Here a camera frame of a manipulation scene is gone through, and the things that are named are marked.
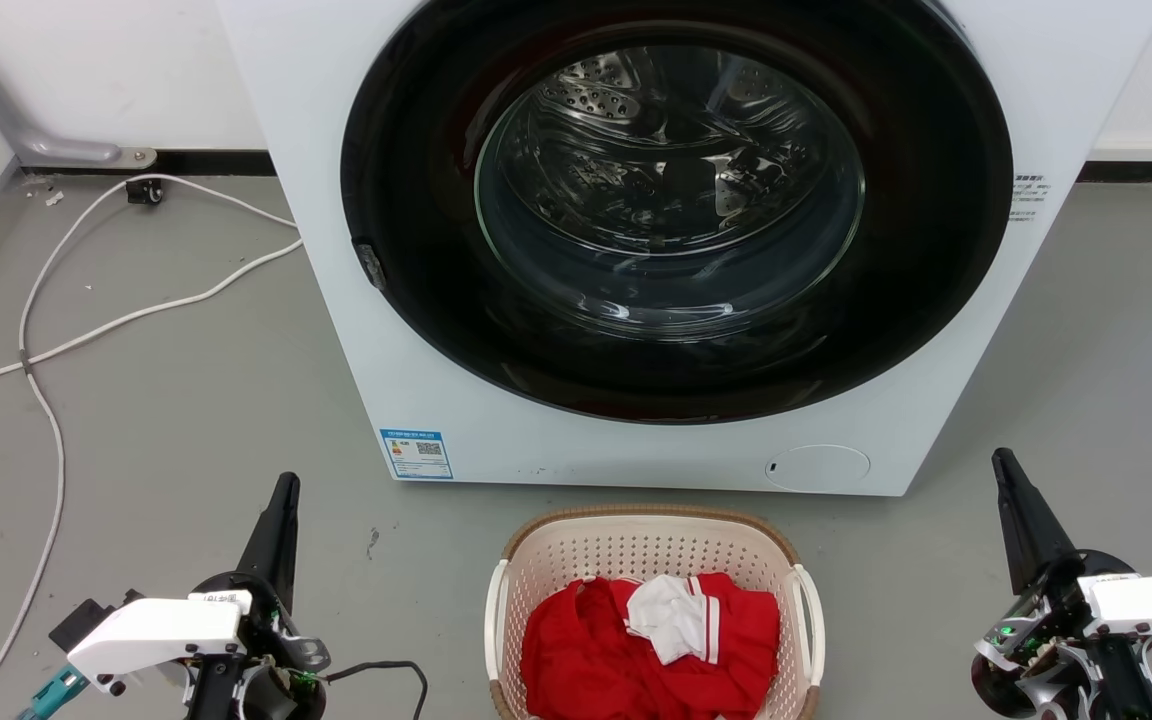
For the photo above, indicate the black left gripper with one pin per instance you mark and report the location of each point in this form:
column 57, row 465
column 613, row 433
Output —
column 271, row 690

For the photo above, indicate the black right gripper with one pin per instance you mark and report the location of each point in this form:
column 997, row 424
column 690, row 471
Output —
column 1056, row 610

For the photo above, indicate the beige plastic laundry basket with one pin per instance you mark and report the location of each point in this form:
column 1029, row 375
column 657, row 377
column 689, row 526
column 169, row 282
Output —
column 636, row 545

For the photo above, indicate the blue energy label sticker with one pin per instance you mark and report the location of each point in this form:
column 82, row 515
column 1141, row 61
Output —
column 416, row 453

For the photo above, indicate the black left wrist module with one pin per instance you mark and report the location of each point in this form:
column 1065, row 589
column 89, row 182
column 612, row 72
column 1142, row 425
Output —
column 86, row 618

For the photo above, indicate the round white filter cover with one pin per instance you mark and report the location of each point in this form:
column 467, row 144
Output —
column 818, row 467

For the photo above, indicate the red garment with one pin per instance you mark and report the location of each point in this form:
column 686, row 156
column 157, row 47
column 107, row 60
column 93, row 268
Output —
column 586, row 660

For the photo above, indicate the small printed text sticker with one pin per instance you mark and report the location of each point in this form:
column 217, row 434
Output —
column 1028, row 197

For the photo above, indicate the black round washer door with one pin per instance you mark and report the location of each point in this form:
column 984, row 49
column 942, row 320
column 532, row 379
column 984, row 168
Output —
column 416, row 200

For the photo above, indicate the white cloth with red stripes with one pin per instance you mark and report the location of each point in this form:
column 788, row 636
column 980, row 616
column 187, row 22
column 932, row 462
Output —
column 666, row 615

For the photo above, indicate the white front-load washing machine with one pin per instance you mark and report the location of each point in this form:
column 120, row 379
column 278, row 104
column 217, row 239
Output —
column 266, row 120

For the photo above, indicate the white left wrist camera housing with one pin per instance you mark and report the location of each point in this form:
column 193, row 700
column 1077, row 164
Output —
column 156, row 630

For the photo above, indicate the grey wall pipe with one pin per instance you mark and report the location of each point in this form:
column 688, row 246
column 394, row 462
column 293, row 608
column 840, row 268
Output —
column 46, row 148

